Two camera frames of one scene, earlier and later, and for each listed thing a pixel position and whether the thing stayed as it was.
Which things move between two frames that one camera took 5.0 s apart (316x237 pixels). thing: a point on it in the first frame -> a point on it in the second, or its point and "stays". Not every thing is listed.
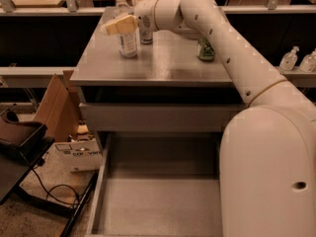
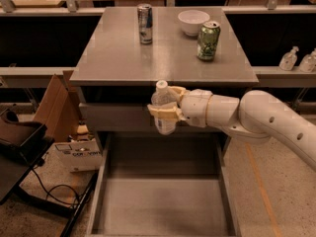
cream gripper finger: (124, 25) -> (167, 110)
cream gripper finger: (137, 0) -> (178, 91)
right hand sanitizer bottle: (308, 64) stays
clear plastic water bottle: (127, 41) -> (163, 95)
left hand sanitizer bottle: (289, 60) stays
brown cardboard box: (59, 110) stays
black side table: (18, 155) stays
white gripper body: (144, 13) -> (194, 108)
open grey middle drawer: (156, 184) stays
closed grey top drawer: (158, 117) stays
